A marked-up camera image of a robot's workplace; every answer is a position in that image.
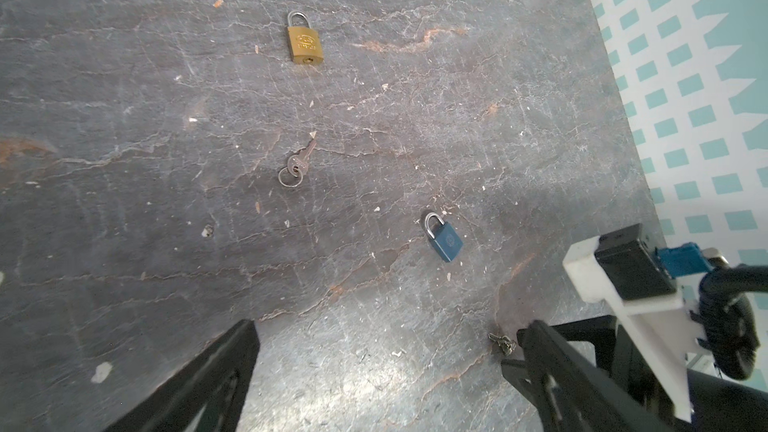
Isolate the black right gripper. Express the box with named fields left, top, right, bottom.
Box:
left=500, top=315, right=767, bottom=432

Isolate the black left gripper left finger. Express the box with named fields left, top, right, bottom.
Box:
left=107, top=320, right=260, bottom=431

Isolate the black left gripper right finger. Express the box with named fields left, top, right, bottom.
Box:
left=517, top=320, right=672, bottom=431

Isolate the blue padlock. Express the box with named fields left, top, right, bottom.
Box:
left=423, top=211, right=463, bottom=263

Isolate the brass padlock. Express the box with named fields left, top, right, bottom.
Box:
left=287, top=11, right=324, bottom=65

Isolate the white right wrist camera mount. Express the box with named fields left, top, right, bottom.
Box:
left=563, top=224, right=730, bottom=430

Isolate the black corrugated right cable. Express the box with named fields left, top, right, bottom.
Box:
left=697, top=263, right=768, bottom=382

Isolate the small key with ring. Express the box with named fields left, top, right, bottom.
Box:
left=278, top=137, right=317, bottom=188

